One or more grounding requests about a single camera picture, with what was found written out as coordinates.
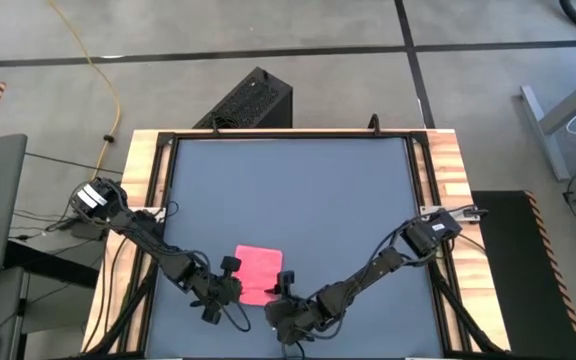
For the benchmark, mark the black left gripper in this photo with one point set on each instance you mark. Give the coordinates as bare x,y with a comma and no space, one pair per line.
218,291

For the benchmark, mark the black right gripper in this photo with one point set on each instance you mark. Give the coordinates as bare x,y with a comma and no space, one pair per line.
293,317

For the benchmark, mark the pink terry towel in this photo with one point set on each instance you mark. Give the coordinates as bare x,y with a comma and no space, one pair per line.
258,270

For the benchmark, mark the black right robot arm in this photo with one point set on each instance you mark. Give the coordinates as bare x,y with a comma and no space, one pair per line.
388,262

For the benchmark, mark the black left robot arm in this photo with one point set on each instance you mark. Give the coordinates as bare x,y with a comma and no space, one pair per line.
143,232

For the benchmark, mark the black perforated computer tower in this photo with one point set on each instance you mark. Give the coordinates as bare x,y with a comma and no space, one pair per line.
253,100

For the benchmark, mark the wooden desk with grey legs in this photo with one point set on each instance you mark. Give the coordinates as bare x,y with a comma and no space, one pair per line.
544,135

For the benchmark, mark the black diagonal frame strut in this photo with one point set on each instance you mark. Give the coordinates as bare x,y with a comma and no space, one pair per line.
465,315
123,315

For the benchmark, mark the black table frame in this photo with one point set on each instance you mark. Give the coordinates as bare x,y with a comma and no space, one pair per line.
293,135

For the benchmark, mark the black frame hook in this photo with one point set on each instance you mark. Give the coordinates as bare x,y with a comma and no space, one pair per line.
375,125

